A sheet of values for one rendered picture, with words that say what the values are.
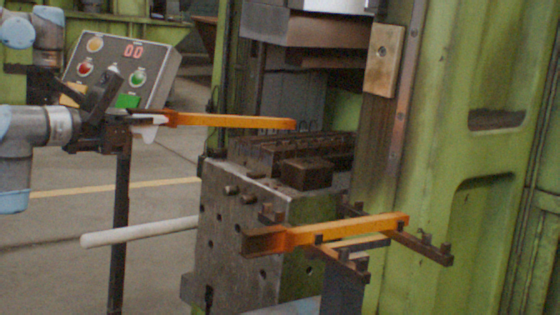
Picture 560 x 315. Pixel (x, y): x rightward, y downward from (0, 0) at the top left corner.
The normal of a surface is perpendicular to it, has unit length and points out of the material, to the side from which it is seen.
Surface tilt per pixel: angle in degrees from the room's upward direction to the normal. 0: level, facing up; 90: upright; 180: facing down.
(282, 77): 90
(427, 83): 90
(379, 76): 90
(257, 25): 90
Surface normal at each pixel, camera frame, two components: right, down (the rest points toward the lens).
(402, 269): -0.76, 0.07
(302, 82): 0.64, 0.25
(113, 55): -0.30, -0.33
